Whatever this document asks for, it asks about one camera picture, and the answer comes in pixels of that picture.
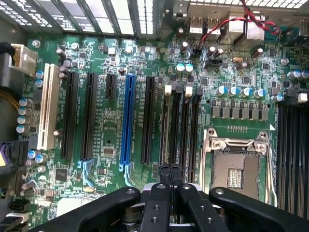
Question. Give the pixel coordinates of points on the green PC motherboard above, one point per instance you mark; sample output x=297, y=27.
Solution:
x=108, y=116

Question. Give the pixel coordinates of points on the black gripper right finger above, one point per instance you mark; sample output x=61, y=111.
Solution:
x=193, y=212

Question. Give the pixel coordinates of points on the long black expansion slot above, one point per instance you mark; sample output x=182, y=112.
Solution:
x=70, y=116
x=89, y=116
x=147, y=120

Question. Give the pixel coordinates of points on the silver USB port stack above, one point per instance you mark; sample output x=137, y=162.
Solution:
x=212, y=26
x=196, y=24

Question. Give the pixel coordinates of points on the silver network port block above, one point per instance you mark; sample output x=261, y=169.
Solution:
x=254, y=29
x=233, y=29

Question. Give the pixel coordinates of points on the short black expansion slot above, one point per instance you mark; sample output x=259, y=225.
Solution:
x=111, y=87

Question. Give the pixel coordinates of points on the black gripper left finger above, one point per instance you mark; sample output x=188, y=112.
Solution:
x=157, y=207

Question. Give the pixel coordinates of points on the blue expansion slot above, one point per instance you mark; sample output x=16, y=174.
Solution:
x=128, y=120

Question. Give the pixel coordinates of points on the white power connector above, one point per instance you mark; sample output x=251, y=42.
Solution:
x=26, y=60

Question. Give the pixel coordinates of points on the white PCI expansion slot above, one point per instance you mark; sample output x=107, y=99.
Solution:
x=47, y=108

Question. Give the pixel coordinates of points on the black SATA connector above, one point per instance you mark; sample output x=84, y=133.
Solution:
x=18, y=206
x=13, y=221

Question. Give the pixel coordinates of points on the grey metal PC case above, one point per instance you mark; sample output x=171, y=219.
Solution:
x=24, y=14

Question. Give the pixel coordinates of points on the black fan header connector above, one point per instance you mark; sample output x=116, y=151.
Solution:
x=196, y=51

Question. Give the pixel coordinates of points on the silver socket locking lever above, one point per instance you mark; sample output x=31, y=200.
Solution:
x=271, y=174

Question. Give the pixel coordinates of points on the silver CPU socket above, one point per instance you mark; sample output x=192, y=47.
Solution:
x=235, y=169

